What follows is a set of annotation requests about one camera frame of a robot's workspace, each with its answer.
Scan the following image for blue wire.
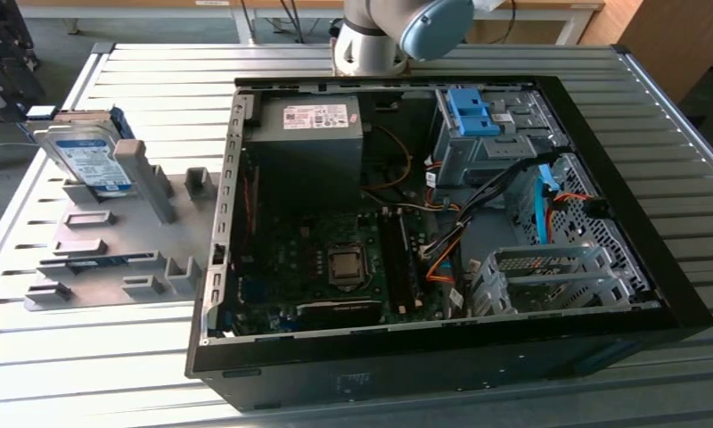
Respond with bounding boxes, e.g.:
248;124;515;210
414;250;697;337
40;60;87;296
532;162;559;246

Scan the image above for red orange yellow power wire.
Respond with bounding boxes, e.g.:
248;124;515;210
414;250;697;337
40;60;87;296
544;192;611;245

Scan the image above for hard disk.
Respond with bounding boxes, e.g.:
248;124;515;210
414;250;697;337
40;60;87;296
39;104;138;200

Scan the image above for grey metal disk bay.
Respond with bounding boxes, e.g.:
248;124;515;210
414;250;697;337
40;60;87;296
468;243;635;316

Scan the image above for black RAM slot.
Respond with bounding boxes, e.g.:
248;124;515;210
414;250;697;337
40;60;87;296
378;205;400;309

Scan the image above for CPU socket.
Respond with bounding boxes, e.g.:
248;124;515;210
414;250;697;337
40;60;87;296
326;241;370;289

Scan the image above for grey power supply with label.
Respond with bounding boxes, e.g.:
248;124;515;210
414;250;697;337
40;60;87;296
247;93;368;207

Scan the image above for green motherboard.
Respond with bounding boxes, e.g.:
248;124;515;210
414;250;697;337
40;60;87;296
231;195;454;335

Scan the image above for black graphics card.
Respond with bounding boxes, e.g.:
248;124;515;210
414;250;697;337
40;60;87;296
295;297;387;330

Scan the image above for grey drive cage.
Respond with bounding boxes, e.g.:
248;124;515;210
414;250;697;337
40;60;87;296
431;86;566;191

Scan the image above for blue plastic cage latch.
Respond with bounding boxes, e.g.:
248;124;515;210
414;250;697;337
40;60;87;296
444;87;502;137

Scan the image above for black open PC case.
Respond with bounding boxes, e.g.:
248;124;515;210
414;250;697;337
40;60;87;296
183;74;713;414

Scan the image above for grey parts rack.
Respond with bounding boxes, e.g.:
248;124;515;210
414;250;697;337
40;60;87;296
23;137;216;313

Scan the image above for dark RAM stick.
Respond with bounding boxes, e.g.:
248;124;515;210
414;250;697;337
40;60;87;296
64;254;127;269

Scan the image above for brown wooden cabinet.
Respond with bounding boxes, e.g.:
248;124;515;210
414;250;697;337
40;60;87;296
579;0;713;103

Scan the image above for black stacked crates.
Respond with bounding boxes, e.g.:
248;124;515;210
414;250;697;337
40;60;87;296
0;0;47;122

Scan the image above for thin yellow wire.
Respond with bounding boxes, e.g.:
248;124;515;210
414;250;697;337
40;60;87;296
360;123;415;193

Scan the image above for orange flat wire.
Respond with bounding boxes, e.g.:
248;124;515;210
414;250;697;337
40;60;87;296
424;244;459;284

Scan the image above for black cable bundle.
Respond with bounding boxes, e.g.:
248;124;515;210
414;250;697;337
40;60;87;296
419;153;560;264

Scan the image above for wooden desk white frame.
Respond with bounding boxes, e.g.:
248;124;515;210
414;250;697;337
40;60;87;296
16;0;607;45

